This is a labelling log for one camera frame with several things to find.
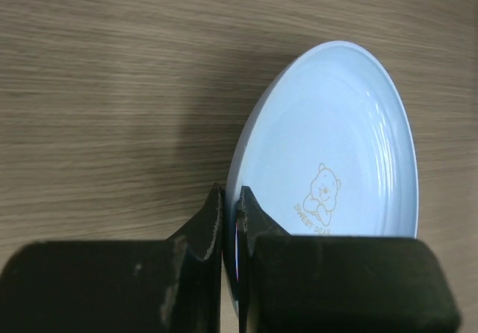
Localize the light blue plate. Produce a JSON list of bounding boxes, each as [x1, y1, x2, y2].
[[223, 41, 419, 302]]

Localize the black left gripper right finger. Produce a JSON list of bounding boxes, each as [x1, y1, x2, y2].
[[237, 187, 460, 332]]

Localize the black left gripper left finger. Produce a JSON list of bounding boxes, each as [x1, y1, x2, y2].
[[1, 185, 223, 332]]

